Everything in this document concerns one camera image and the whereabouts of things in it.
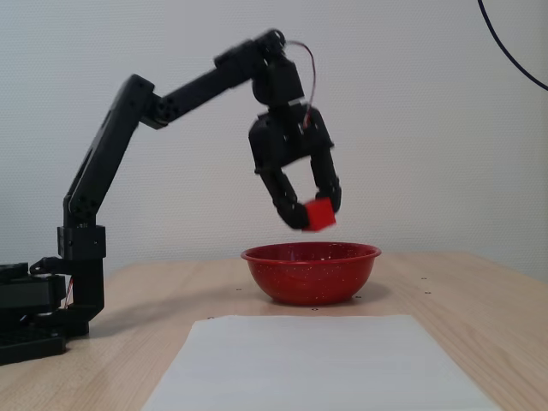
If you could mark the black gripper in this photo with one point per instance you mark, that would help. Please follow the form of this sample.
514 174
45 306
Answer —
286 143

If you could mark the red cube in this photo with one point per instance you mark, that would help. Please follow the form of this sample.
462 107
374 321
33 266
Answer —
320 215

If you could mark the white paper sheet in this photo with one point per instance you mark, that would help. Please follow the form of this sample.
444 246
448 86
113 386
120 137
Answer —
299 368

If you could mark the red speckled bowl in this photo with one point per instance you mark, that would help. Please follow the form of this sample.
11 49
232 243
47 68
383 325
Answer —
312 278

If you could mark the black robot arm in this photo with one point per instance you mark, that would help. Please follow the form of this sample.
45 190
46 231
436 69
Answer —
115 132

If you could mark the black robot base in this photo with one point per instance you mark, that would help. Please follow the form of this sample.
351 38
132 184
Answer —
30 291

